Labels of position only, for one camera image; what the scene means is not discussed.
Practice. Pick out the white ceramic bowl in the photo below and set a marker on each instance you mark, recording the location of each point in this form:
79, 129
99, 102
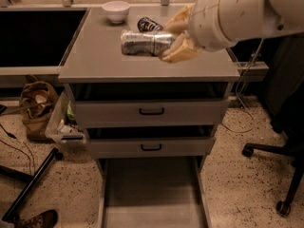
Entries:
116, 11

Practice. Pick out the middle grey drawer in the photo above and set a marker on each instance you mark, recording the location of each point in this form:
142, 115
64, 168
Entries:
150, 141

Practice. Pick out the brown canvas bag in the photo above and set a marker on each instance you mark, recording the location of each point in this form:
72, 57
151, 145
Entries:
38, 100

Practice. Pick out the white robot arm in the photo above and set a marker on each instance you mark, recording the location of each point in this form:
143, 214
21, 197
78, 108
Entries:
242, 20

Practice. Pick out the black office chair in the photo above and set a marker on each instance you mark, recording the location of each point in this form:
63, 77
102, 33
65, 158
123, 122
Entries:
289, 120

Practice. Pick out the clear plastic bin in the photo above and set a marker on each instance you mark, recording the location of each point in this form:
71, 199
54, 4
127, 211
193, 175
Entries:
60, 129

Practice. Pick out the grey drawer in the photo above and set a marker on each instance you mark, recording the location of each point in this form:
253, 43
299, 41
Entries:
152, 193
150, 141
94, 106

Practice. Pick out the grey drawer cabinet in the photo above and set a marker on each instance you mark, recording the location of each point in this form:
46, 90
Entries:
96, 58

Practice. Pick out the top grey drawer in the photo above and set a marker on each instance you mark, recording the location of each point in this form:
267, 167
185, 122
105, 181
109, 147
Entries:
94, 106

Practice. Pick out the black metal stand leg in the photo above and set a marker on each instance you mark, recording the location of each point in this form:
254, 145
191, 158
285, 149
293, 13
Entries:
28, 180

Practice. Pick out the brown boot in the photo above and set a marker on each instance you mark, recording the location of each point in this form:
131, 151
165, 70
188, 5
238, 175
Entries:
47, 219

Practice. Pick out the bottom grey drawer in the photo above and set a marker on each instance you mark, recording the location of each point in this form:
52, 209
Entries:
152, 193

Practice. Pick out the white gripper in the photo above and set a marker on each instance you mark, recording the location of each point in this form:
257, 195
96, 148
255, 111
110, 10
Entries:
207, 23

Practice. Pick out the silver redbull can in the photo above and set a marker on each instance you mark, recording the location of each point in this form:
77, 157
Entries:
145, 43

